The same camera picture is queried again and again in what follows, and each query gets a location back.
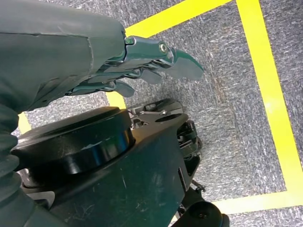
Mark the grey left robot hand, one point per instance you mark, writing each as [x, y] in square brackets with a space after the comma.
[59, 53]

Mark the black robot leg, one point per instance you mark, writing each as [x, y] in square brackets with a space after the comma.
[118, 188]

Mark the yellow floor tape square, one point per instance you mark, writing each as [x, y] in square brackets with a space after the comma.
[272, 94]

